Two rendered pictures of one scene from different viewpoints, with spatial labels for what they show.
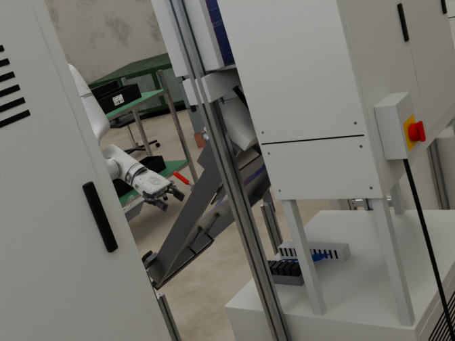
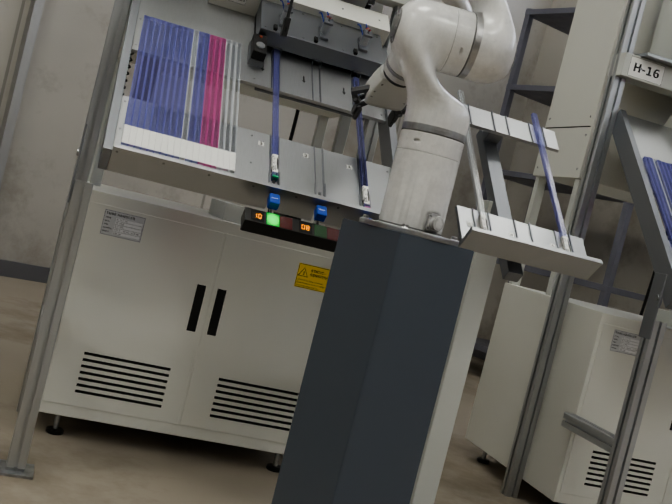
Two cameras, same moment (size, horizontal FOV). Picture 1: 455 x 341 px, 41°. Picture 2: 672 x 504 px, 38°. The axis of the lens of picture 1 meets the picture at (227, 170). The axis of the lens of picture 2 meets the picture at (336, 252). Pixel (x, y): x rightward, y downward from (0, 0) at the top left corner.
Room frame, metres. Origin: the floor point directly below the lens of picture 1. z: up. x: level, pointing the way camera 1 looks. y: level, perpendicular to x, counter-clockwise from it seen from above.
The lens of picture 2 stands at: (3.98, 1.47, 0.70)
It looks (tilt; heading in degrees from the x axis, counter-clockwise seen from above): 2 degrees down; 212
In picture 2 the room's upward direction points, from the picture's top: 14 degrees clockwise
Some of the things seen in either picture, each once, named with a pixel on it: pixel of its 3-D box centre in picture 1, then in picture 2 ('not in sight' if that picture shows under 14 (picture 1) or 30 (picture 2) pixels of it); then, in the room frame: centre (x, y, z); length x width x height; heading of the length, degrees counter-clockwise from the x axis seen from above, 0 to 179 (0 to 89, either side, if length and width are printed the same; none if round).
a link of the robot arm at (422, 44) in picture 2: not in sight; (432, 69); (2.41, 0.57, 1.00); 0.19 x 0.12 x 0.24; 132
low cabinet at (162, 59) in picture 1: (165, 82); not in sight; (9.85, 0.52, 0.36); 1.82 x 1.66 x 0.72; 68
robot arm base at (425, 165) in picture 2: not in sight; (420, 185); (2.39, 0.60, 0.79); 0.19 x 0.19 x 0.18
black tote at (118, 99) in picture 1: (105, 103); not in sight; (4.57, 0.71, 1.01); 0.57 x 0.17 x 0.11; 139
